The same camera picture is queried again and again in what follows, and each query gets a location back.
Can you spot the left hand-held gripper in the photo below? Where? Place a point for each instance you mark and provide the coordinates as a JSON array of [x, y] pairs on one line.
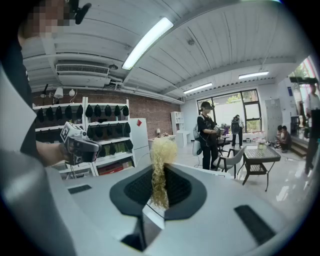
[[68, 131]]

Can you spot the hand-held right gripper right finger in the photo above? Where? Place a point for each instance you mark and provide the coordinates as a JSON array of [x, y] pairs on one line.
[[212, 225]]

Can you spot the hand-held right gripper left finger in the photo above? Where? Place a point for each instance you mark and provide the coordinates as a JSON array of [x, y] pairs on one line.
[[100, 220]]

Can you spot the yellow sponge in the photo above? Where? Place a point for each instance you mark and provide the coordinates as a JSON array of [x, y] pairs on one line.
[[162, 155]]

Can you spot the person's left forearm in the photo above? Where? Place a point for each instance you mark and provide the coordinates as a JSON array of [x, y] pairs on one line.
[[48, 153]]

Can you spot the red cardboard box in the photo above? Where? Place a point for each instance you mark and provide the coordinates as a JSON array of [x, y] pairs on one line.
[[110, 170]]

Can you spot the row of black caps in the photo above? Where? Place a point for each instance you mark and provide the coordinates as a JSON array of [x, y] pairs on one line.
[[97, 111]]

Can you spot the white shelf rack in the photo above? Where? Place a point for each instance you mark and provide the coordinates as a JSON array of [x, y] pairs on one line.
[[85, 105]]

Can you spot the white refrigerator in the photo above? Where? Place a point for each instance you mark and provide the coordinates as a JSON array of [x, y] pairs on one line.
[[140, 140]]

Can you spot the white spot lamp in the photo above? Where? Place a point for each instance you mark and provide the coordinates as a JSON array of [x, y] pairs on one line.
[[58, 93]]

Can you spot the white air conditioner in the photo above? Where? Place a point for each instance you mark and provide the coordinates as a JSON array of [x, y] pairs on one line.
[[82, 75]]

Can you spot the grey upholstered chair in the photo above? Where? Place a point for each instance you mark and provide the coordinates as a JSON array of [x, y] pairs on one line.
[[235, 156]]

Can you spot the small table lamp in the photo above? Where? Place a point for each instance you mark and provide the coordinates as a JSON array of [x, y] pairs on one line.
[[158, 131]]

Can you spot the white oval panel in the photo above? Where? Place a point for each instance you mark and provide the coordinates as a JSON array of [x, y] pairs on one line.
[[197, 147]]

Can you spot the black office chair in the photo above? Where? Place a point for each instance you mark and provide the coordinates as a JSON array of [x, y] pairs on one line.
[[223, 142]]

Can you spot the black lattice table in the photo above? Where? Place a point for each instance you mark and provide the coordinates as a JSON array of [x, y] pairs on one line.
[[261, 152]]

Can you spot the glass vase with flowers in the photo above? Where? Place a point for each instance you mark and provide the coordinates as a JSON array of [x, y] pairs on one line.
[[262, 145]]

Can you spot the white bookcase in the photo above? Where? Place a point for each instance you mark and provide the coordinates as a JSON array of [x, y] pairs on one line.
[[177, 120]]

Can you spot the grey backpack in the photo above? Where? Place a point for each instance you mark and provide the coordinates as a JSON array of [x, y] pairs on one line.
[[196, 131]]

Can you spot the person's black shirt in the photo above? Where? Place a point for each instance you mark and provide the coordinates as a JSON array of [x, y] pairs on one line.
[[17, 57]]

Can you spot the long ceiling light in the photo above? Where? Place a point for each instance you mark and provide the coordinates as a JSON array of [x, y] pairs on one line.
[[253, 75], [197, 88], [147, 43]]

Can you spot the black-framed window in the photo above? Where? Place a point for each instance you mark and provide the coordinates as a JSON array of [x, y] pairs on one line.
[[251, 112]]

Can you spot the grey locker cabinet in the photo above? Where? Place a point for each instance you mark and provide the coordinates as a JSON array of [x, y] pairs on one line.
[[273, 117]]

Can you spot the person's head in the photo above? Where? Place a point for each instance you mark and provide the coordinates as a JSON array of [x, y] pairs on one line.
[[45, 15]]

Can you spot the black head-mounted camera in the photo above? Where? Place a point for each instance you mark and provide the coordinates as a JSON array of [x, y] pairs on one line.
[[81, 15]]

